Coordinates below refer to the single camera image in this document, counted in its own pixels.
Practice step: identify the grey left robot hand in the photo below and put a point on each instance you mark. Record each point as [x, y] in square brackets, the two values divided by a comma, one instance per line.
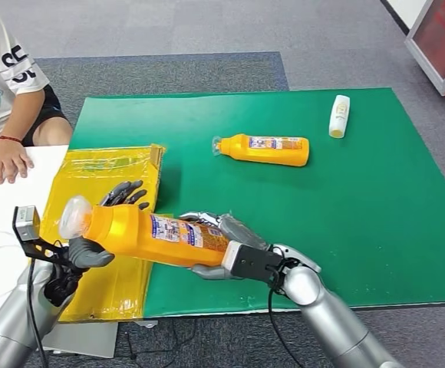
[86, 254]

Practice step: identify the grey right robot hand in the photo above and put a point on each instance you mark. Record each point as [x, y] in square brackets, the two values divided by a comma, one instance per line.
[242, 231]

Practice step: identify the orange detergent bottle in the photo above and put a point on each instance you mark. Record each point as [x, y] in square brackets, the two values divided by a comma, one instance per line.
[137, 236]
[268, 151]

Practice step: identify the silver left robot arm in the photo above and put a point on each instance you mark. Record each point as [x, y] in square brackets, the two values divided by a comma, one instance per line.
[8, 325]

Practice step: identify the person's forearm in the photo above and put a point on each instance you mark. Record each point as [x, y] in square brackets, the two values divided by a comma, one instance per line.
[19, 117]

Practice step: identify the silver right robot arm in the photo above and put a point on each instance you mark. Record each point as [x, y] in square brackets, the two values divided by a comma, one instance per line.
[322, 315]

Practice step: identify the small white bottle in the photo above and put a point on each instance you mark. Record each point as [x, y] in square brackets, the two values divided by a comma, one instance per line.
[339, 117]

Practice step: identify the grey flat board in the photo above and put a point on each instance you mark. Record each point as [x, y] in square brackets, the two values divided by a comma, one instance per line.
[88, 339]

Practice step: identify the green table mat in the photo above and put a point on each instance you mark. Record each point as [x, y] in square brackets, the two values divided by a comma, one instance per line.
[322, 213]

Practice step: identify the person's hand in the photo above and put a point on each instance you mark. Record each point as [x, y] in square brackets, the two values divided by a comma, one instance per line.
[8, 160]

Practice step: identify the dark grey carpet rug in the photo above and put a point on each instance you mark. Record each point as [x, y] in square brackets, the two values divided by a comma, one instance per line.
[168, 73]

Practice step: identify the red and white cabinet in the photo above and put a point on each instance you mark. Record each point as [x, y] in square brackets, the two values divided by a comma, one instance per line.
[437, 35]

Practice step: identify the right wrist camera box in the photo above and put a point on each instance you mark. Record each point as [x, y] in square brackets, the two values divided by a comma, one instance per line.
[253, 261]

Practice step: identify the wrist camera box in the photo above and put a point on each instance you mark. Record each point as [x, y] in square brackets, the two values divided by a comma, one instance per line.
[26, 221]
[253, 261]

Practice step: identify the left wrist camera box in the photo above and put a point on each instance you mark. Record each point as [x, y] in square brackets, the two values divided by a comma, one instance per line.
[26, 221]

